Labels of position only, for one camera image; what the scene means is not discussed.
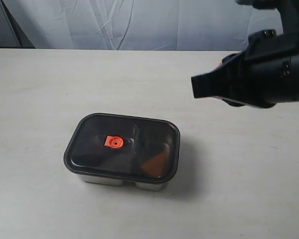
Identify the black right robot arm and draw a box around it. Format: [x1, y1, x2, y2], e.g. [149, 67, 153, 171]
[191, 0, 299, 109]

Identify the dark transparent lid orange seal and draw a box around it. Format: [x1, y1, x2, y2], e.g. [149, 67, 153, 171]
[64, 113, 180, 184]

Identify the steel two-compartment lunch box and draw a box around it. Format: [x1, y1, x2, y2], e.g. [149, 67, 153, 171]
[78, 175, 168, 192]

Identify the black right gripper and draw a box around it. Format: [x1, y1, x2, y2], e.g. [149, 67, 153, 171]
[191, 29, 299, 109]

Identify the grey wrinkled backdrop cloth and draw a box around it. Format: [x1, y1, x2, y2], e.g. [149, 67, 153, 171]
[0, 0, 299, 51]

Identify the yellow toy cheese wedge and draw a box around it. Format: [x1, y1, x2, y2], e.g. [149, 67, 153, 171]
[141, 152, 167, 178]

